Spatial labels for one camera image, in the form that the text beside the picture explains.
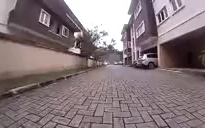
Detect trees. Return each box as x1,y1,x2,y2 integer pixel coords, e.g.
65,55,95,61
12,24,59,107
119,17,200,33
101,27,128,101
86,25,124,65

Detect grey brick paved road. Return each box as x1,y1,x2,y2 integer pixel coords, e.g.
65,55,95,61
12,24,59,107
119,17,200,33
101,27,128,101
0,64,205,128

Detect white car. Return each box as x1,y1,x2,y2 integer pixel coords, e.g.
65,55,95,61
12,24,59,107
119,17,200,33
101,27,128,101
136,52,159,70

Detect dark brown apartment building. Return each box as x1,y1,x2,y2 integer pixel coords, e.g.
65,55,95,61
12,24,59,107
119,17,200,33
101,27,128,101
120,0,159,66

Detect pale concrete kerb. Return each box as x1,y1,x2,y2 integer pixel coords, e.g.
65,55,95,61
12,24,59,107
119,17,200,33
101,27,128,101
0,66,101,100

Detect dark brown house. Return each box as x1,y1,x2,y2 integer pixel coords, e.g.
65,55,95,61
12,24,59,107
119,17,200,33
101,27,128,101
0,0,95,57

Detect grey verge strip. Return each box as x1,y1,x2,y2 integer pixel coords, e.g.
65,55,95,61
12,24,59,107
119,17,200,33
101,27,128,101
0,66,98,98

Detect striped kerb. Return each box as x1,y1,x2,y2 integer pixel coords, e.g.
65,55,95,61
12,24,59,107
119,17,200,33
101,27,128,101
156,67,205,78

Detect white and brown building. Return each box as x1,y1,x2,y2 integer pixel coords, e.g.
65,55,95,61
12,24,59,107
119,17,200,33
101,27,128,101
151,0,205,70

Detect beige boundary wall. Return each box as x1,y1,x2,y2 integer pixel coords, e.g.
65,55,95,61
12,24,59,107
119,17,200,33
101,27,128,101
0,35,104,81

